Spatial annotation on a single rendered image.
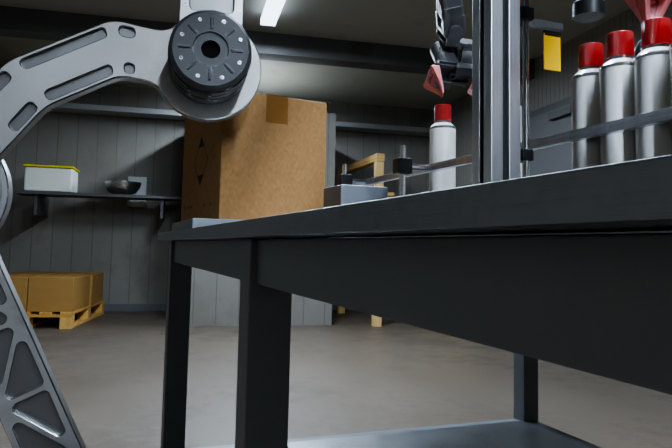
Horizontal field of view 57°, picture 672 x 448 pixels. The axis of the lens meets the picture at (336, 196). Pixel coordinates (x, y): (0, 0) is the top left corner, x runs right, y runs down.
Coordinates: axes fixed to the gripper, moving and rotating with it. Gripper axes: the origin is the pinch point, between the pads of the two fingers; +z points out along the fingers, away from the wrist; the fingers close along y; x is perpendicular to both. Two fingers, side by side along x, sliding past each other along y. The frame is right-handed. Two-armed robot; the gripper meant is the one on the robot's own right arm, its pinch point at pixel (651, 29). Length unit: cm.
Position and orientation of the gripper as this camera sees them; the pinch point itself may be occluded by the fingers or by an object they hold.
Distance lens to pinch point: 115.3
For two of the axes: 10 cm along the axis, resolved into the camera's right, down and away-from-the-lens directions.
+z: 0.2, 10.0, -0.8
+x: -9.3, -0.1, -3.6
